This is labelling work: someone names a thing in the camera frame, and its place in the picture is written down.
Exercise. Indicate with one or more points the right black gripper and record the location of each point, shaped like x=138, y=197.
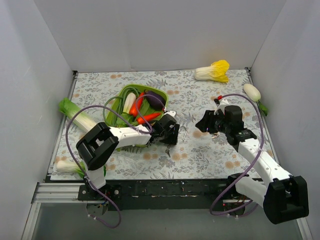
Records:
x=208, y=122

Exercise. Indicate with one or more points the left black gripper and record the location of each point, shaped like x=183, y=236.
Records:
x=171, y=131

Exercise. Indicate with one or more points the silver keys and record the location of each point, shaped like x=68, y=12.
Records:
x=167, y=151

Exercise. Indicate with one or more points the small brass padlock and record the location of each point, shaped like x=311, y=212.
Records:
x=215, y=135

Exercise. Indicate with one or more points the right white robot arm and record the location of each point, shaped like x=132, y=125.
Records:
x=282, y=196

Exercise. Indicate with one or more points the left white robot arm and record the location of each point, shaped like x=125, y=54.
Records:
x=97, y=146

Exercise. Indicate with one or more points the floral table mat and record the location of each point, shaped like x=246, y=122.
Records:
x=200, y=155

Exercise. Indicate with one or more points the red toy chili pepper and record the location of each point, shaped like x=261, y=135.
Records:
x=147, y=118

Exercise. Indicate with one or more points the green leafy toy in basket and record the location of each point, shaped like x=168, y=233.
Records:
x=118, y=122

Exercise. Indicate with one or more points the purple toy eggplant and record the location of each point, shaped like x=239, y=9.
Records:
x=156, y=101

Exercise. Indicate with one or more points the orange toy carrot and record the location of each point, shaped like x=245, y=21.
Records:
x=137, y=105

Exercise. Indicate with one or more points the green plastic basket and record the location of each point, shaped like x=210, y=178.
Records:
x=137, y=89

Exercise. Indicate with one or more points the yellow napa cabbage toy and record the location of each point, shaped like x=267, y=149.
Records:
x=217, y=72

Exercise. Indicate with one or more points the white toy daikon radish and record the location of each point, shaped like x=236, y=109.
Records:
x=254, y=94

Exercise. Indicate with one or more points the white toy radish in basket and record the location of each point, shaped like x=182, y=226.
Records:
x=129, y=101

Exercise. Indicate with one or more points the green napa cabbage toy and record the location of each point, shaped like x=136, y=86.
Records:
x=82, y=120

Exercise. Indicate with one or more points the green bok choy toy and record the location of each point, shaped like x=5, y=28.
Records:
x=65, y=166

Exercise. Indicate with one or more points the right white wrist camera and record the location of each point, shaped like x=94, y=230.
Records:
x=221, y=103

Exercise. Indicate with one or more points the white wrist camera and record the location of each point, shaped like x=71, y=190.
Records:
x=221, y=103
x=170, y=113

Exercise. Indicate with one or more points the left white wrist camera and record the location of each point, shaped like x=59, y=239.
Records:
x=170, y=113

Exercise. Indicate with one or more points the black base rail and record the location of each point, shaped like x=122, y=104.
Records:
x=172, y=194

